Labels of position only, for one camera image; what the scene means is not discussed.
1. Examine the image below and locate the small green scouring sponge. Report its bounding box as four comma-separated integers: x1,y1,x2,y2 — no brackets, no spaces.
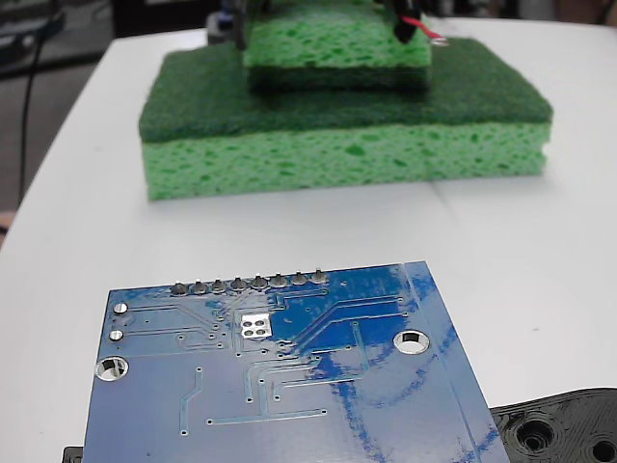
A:
242,0,434,95

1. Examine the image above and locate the thin black cable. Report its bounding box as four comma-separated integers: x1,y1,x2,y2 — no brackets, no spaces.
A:
16,9,67,204

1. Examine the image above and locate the black 3D-printed bracket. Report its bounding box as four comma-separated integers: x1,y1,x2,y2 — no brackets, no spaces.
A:
487,387,617,463

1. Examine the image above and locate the blue printed circuit board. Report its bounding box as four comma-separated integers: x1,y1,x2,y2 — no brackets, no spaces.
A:
79,259,510,463

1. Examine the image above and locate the large green scouring sponge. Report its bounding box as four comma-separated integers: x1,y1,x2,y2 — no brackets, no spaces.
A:
138,37,554,203

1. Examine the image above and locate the grey blue background device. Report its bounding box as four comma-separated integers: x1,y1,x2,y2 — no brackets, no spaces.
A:
206,0,248,52

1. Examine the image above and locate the red wire with metal loop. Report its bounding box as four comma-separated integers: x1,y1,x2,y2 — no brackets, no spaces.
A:
398,14,451,48

